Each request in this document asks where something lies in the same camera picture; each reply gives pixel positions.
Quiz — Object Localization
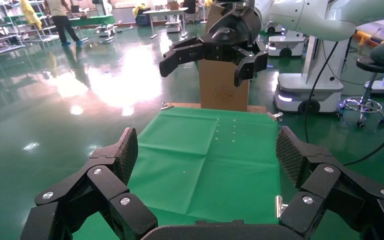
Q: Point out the yellow floor barrier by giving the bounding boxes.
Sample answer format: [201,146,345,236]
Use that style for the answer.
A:
[353,29,383,48]

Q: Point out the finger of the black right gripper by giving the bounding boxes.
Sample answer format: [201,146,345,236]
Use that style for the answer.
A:
[275,125,384,240]
[19,127,160,240]

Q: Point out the large open cardboard carton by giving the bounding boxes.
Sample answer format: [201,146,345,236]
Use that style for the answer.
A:
[197,2,251,113]

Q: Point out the green topped table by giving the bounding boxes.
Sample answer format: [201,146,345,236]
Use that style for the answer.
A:
[66,13,117,42]

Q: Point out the yellow hanging garment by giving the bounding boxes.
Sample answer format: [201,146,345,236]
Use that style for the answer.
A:
[19,0,44,31]

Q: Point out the white wire shelving rack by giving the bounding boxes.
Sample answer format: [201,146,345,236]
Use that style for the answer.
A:
[0,1,27,57]

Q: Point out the standing person dark trousers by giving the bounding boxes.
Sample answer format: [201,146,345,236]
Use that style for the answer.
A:
[43,0,81,47]

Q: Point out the green table cloth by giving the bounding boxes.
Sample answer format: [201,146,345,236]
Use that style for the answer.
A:
[72,106,283,240]

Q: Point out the small white robot cart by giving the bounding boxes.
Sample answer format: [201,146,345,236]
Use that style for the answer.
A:
[164,14,184,34]

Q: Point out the white table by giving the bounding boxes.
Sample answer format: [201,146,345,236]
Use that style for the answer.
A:
[141,7,190,40]

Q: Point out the black stool chrome base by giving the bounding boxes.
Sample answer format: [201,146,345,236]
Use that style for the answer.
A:
[339,55,384,130]

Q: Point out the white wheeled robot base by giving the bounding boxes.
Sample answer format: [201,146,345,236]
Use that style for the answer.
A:
[273,33,346,116]
[266,29,308,60]

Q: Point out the black floor cable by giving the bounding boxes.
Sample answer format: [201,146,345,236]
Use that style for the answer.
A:
[342,120,384,167]

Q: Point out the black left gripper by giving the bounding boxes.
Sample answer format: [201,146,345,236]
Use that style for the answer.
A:
[158,6,270,88]

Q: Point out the black hanging robot cable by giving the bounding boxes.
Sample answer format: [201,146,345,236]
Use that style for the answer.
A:
[302,39,343,145]

